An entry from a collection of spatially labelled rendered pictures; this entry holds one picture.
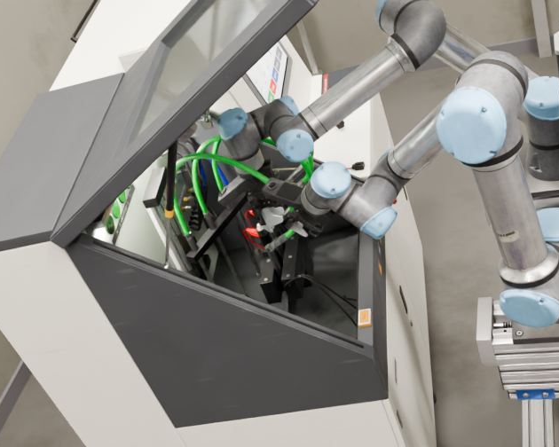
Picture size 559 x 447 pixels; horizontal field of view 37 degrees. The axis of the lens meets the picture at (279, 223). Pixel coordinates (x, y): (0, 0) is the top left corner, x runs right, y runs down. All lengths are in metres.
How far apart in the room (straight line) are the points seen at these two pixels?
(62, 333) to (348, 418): 0.75
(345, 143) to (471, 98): 1.32
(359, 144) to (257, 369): 0.91
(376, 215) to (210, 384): 0.69
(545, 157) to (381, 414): 0.77
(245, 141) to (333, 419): 0.75
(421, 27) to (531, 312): 0.67
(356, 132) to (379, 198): 1.02
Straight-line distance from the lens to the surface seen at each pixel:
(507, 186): 1.55
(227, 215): 2.40
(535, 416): 2.78
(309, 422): 2.25
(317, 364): 2.08
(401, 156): 1.77
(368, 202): 1.75
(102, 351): 2.15
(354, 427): 2.26
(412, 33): 1.94
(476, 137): 1.46
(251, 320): 1.98
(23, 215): 2.02
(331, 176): 1.72
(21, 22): 4.41
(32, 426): 3.86
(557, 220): 1.81
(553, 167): 2.26
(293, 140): 1.89
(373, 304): 2.18
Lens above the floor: 2.43
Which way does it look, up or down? 36 degrees down
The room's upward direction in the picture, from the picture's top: 22 degrees counter-clockwise
